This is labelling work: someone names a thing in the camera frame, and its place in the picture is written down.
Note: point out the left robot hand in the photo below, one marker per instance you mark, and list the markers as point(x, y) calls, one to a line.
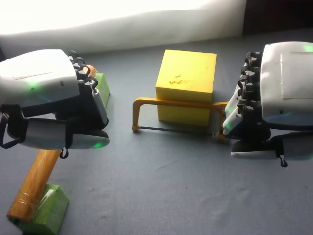
point(46, 73)

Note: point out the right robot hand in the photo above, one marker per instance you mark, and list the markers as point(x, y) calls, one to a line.
point(288, 80)

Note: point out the orange frame hacksaw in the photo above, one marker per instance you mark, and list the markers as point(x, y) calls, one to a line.
point(149, 100)

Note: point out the round wooden rod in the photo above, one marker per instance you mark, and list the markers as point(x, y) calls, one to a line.
point(33, 180)

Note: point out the green support block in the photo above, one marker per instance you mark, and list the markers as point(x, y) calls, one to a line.
point(104, 85)
point(50, 210)

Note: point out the white foam sheet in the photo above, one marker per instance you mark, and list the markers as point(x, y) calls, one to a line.
point(122, 27)

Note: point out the yellow wooden block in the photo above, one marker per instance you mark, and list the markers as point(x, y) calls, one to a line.
point(185, 71)

